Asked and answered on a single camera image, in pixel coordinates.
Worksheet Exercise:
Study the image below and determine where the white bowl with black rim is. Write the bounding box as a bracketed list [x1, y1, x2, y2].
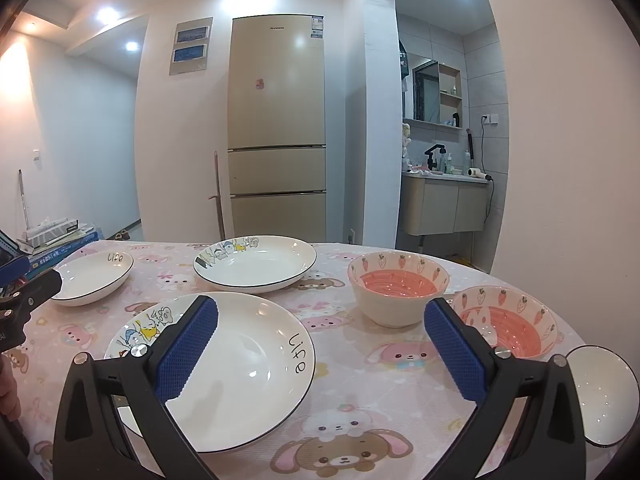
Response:
[564, 346, 640, 448]

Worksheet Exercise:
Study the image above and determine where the large white cartoon plate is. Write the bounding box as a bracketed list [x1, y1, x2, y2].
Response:
[104, 291, 316, 453]
[193, 235, 318, 294]

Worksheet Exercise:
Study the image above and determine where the grey wall panel box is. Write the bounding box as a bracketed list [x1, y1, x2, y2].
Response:
[167, 16, 214, 77]

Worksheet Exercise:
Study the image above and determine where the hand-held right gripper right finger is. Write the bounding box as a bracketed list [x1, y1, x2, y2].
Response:
[424, 297, 587, 480]

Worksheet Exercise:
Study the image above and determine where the thin metal rod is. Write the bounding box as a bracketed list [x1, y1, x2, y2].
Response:
[18, 169, 30, 241]

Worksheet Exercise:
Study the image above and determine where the wooden mop handle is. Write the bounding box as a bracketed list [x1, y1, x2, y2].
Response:
[207, 151, 226, 242]

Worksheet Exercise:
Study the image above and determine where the white flat box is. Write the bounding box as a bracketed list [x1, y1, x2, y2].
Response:
[22, 216, 82, 250]

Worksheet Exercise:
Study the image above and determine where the black power cable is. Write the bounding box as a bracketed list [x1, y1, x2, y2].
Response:
[481, 120, 495, 223]

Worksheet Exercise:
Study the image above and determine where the small white cartoon plate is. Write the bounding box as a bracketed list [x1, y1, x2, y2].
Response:
[50, 250, 135, 307]

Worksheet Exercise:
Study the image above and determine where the pink cartoon printed tablecloth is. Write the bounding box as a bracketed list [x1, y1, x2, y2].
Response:
[20, 240, 608, 480]

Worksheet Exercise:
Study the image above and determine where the beige vanity cabinet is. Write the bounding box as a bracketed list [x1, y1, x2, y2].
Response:
[401, 172, 491, 237]

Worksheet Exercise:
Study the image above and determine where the beige refrigerator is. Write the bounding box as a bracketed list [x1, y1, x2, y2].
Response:
[227, 14, 328, 243]

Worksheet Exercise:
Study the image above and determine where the pink strawberry print bowl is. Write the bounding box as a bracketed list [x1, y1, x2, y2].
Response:
[347, 251, 450, 328]
[450, 286, 558, 359]

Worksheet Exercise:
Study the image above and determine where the person's left hand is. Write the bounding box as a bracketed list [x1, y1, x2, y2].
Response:
[0, 350, 21, 422]

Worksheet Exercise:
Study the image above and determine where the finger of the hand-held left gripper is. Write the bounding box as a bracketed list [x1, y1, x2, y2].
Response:
[14, 270, 62, 312]
[0, 230, 28, 283]

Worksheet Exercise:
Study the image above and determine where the black faucet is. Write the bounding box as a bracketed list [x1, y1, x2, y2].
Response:
[424, 144, 447, 173]

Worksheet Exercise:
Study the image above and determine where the mirror cabinet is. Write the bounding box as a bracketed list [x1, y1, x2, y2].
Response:
[412, 58, 463, 131]

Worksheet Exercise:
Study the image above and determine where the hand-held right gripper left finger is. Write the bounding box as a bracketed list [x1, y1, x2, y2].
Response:
[52, 295, 221, 480]

